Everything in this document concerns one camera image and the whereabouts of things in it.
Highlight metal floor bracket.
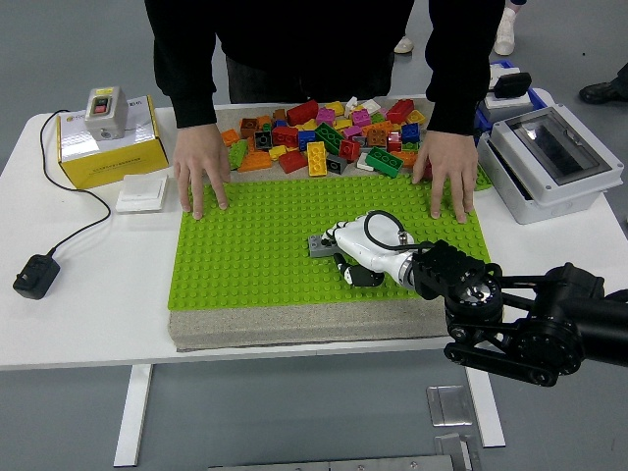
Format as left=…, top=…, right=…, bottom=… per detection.
left=434, top=431, right=485, bottom=471

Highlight metal floor plate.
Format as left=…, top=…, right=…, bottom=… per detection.
left=425, top=385, right=475, bottom=428

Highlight grey-brown foam mat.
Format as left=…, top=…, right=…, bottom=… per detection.
left=169, top=101, right=457, bottom=352

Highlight black charger plug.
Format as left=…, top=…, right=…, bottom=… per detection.
left=493, top=72, right=533, bottom=99

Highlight black hand cable loop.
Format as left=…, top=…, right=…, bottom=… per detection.
left=363, top=209, right=436, bottom=252

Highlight white socket block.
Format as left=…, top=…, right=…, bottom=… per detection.
left=483, top=87, right=535, bottom=110

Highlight blue plastic bin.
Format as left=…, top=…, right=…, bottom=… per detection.
left=474, top=59, right=547, bottom=143

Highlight red long brick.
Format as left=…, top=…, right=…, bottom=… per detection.
left=286, top=99, right=320, bottom=127
left=386, top=98, right=415, bottom=124

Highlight metal floor rail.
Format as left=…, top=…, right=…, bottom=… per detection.
left=208, top=453, right=457, bottom=471

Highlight grey enclosure with clear lid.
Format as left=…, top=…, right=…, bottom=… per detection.
left=476, top=105, right=625, bottom=226

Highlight orange large brick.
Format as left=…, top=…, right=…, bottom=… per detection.
left=237, top=150, right=274, bottom=173

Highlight dark green long brick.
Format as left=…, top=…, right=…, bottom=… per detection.
left=313, top=122, right=345, bottom=155
left=365, top=146, right=404, bottom=178

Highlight person's left hand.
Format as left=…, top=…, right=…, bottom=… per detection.
left=411, top=130, right=480, bottom=226

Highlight yellow long brick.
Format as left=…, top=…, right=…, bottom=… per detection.
left=306, top=140, right=328, bottom=177

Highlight white table leg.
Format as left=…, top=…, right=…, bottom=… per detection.
left=465, top=367, right=506, bottom=448
left=113, top=363, right=155, bottom=467

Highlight lime green long brick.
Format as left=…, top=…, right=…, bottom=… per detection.
left=228, top=139, right=249, bottom=171

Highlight black adapter cord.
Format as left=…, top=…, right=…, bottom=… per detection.
left=39, top=109, right=112, bottom=257

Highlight grey building brick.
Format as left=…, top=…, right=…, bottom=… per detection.
left=307, top=233, right=344, bottom=259

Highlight grey push-button switch box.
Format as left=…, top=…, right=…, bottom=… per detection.
left=83, top=85, right=130, bottom=142

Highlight robot right hand white shell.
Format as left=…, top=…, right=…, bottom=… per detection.
left=321, top=213, right=419, bottom=289

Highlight green studded baseplate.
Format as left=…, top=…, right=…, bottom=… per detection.
left=167, top=174, right=492, bottom=311

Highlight white wall switch plate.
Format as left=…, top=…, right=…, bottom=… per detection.
left=115, top=175, right=170, bottom=214

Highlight person's right hand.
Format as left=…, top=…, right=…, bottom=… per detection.
left=172, top=122, right=232, bottom=221

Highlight black power adapter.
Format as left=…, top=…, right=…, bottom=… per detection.
left=12, top=253, right=61, bottom=300

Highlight yellow cardboard box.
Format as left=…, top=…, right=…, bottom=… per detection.
left=56, top=95, right=171, bottom=190

